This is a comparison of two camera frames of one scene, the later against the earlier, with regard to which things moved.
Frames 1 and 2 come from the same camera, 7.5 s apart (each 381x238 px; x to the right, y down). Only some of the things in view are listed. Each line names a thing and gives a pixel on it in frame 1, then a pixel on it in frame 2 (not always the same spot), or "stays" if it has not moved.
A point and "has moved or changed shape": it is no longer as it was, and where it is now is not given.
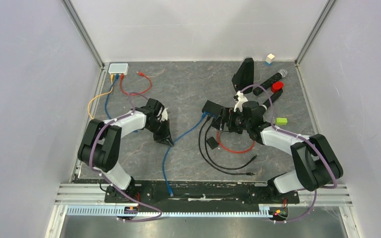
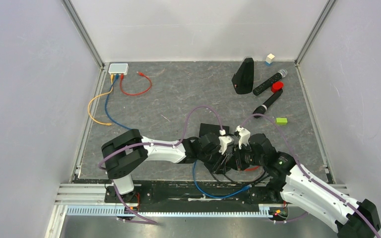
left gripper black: x=164 y=138 -> x=219 y=166
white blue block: x=269 y=59 stays
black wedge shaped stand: x=244 y=76 stays
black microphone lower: x=272 y=98 stays
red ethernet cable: x=219 y=142 has moved or changed shape
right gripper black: x=228 y=113 -> x=238 y=157
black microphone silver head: x=281 y=74 stays
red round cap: x=277 y=86 stays
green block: x=281 y=121 stays
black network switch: x=212 y=107 has moved or changed shape
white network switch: x=118 y=68 stays
